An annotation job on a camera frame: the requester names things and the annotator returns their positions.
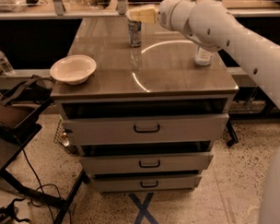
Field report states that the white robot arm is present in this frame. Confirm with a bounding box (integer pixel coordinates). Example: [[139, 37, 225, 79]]
[[126, 0, 280, 224]]

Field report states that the bottom grey drawer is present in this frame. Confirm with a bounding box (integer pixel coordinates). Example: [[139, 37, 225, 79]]
[[94, 174, 202, 193]]

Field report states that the silver redbull can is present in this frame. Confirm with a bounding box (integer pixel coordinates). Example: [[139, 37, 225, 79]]
[[128, 20, 142, 47]]

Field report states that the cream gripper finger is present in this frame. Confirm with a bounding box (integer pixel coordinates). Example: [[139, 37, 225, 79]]
[[125, 5, 158, 24]]

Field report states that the clear plastic water bottle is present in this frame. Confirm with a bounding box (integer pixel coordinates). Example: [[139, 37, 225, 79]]
[[194, 46, 214, 66]]

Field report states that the black caster leg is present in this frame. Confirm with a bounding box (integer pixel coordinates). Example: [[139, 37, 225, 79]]
[[226, 121, 239, 147]]

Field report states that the middle grey drawer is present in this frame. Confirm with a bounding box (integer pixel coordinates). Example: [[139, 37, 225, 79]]
[[80, 152, 215, 175]]

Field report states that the grey drawer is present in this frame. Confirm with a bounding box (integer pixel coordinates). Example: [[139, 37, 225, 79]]
[[94, 174, 202, 193], [80, 152, 215, 175], [63, 113, 228, 146]]

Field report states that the black side table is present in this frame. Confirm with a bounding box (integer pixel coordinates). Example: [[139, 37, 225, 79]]
[[0, 122, 89, 224]]

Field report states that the dark bag with strap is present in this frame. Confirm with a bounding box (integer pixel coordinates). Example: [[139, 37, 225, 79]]
[[0, 74, 57, 145]]

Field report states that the white paper bowl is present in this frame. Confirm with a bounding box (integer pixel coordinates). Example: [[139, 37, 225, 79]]
[[50, 55, 96, 85]]

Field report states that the black power cable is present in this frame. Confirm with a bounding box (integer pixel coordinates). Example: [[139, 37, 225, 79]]
[[19, 143, 74, 224]]

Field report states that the grey drawer cabinet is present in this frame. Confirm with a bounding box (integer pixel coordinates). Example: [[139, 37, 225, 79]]
[[52, 18, 238, 183]]

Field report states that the small water bottle on shelf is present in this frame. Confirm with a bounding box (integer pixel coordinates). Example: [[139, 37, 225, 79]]
[[0, 50, 15, 75]]

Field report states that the wire mesh basket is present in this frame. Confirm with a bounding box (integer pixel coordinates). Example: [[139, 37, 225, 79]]
[[53, 120, 77, 155]]

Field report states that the top grey drawer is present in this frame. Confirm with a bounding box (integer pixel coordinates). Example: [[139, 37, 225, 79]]
[[63, 113, 228, 146]]

